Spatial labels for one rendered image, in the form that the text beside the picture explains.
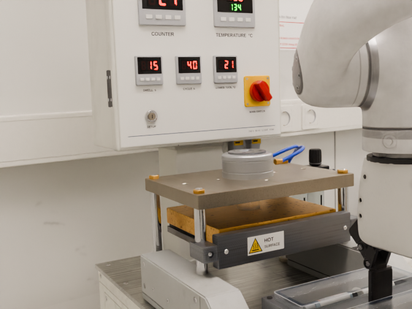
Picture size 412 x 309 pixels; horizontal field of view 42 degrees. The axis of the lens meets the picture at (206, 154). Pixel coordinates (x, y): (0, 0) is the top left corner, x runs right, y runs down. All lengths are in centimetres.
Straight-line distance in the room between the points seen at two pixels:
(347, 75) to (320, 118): 104
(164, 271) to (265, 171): 21
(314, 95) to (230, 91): 44
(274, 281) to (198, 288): 25
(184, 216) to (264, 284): 18
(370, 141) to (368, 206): 8
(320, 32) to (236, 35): 49
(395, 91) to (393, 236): 15
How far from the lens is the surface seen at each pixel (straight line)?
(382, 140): 57
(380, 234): 61
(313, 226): 80
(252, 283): 90
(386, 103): 56
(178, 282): 73
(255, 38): 100
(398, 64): 55
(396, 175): 58
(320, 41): 50
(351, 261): 86
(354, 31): 48
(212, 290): 68
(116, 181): 124
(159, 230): 86
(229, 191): 72
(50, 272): 122
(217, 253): 72
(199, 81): 93
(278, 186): 76
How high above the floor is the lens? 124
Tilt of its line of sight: 7 degrees down
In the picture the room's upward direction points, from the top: 2 degrees counter-clockwise
